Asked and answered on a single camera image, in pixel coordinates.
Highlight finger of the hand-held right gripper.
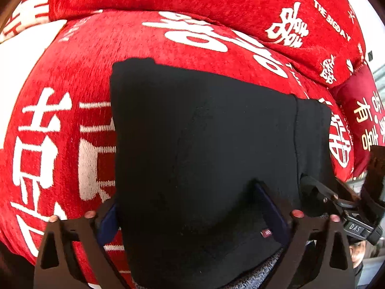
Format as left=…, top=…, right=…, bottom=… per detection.
left=301, top=175, right=351, bottom=217

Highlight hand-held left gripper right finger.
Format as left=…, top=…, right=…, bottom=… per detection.
left=231, top=181, right=357, bottom=289

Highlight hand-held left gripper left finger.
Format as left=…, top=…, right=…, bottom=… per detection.
left=33, top=199, right=130, bottom=289

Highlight black pants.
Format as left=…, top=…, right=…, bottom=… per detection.
left=110, top=57, right=339, bottom=289

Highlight person's right hand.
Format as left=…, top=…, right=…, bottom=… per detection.
left=349, top=244, right=366, bottom=270

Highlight dark red gold-print cushion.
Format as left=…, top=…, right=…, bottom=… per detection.
left=329, top=65, right=385, bottom=175

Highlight red printed sofa seat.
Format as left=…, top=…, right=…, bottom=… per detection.
left=0, top=9, right=355, bottom=289

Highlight red white printed cloth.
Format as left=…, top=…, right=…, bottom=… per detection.
left=0, top=0, right=51, bottom=44

